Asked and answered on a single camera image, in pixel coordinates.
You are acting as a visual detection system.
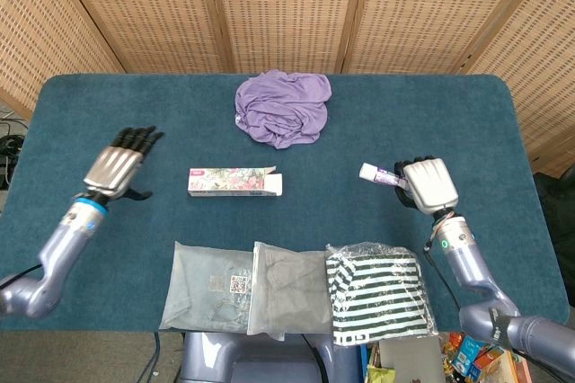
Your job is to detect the bagged green striped shirt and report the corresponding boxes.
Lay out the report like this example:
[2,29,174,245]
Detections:
[323,242,439,347]

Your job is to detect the bagged denim garment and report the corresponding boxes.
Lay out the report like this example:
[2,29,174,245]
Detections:
[159,241,257,333]

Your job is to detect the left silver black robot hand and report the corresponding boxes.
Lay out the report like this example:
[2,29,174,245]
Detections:
[82,125,165,201]

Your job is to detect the purple toothpaste tube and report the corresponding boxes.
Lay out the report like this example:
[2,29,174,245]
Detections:
[358,163,408,189]

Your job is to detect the grey-blue robot torso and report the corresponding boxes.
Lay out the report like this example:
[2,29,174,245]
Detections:
[179,331,360,383]

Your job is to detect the wicker folding screen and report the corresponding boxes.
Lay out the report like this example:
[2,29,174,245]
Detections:
[0,0,575,177]

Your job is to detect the grey flat board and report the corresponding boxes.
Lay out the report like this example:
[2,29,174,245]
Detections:
[378,336,447,383]

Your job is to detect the bagged grey garment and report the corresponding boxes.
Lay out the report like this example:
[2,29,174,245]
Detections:
[245,241,336,343]

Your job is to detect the blue carpet table cover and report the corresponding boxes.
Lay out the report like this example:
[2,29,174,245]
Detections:
[0,73,570,334]

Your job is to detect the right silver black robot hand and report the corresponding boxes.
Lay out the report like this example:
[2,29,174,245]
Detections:
[393,156,460,216]

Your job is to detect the floor cable bundle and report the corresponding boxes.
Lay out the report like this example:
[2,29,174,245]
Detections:
[0,106,28,191]

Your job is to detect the crumpled purple cloth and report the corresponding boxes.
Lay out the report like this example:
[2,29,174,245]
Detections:
[234,68,332,150]

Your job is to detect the orange-red snack packet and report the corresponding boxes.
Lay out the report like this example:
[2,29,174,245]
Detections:
[473,345,508,374]

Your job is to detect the blue cookie snack package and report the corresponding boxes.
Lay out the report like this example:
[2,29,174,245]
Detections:
[451,335,485,379]

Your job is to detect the floral toothpaste box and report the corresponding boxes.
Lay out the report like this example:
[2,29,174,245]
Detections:
[188,165,285,198]

